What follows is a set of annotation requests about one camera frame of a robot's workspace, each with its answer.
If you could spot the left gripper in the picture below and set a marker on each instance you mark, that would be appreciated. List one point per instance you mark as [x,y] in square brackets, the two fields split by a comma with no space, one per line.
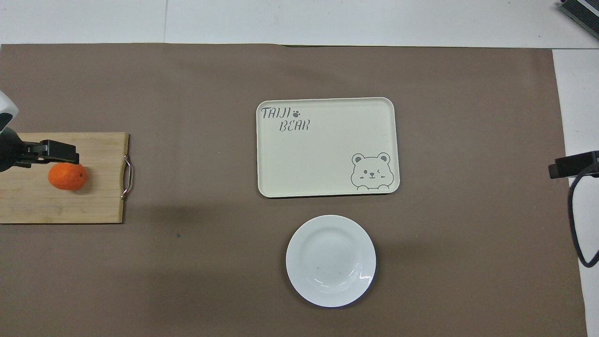
[9,150]

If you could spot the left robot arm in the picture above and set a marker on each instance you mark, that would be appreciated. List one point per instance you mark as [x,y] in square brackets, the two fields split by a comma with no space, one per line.
[5,108]

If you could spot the orange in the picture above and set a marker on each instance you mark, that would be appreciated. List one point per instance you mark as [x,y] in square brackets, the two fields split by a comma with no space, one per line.
[68,178]

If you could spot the white round plate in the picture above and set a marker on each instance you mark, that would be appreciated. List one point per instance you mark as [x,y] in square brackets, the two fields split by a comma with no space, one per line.
[330,260]

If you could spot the cream tray with bear print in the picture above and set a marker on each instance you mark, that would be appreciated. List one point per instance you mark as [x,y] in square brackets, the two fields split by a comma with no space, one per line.
[323,154]

